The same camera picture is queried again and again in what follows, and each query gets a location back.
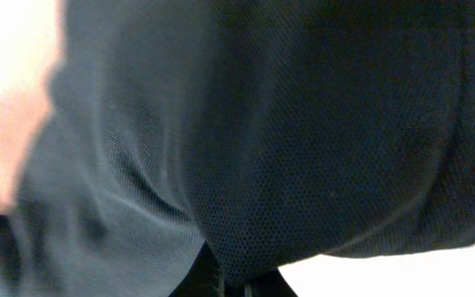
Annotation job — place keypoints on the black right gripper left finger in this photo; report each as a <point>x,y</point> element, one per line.
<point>204,279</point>

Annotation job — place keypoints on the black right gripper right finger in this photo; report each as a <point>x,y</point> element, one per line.
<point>271,284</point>

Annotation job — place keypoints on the black t-shirt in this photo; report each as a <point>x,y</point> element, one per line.
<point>273,131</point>

